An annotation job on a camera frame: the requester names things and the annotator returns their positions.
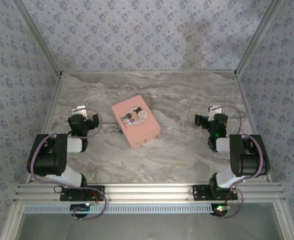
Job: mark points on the aluminium frame leg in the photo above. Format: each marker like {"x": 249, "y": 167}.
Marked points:
{"x": 12, "y": 222}
{"x": 285, "y": 222}

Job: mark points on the aluminium corner post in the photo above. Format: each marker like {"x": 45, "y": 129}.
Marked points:
{"x": 257, "y": 40}
{"x": 39, "y": 40}

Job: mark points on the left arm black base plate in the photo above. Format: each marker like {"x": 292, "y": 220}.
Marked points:
{"x": 96, "y": 193}

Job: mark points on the wide aluminium mounting rail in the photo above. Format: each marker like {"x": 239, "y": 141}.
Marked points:
{"x": 146, "y": 192}

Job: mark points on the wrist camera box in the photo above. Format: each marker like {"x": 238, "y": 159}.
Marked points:
{"x": 215, "y": 110}
{"x": 80, "y": 111}

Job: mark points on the pink tin box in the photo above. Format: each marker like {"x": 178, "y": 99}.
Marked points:
{"x": 136, "y": 120}

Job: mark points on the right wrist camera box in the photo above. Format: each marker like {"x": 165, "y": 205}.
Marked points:
{"x": 215, "y": 110}

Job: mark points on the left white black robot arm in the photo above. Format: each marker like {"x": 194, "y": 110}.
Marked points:
{"x": 47, "y": 162}

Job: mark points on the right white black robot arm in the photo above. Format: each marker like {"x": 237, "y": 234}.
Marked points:
{"x": 251, "y": 162}

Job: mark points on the thin aluminium back rail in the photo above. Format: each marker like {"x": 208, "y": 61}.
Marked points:
{"x": 149, "y": 72}

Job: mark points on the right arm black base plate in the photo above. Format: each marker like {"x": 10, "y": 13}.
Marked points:
{"x": 200, "y": 192}

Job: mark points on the aluminium side rail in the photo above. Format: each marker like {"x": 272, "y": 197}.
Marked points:
{"x": 251, "y": 120}
{"x": 49, "y": 120}

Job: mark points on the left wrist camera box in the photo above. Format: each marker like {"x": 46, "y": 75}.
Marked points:
{"x": 80, "y": 111}

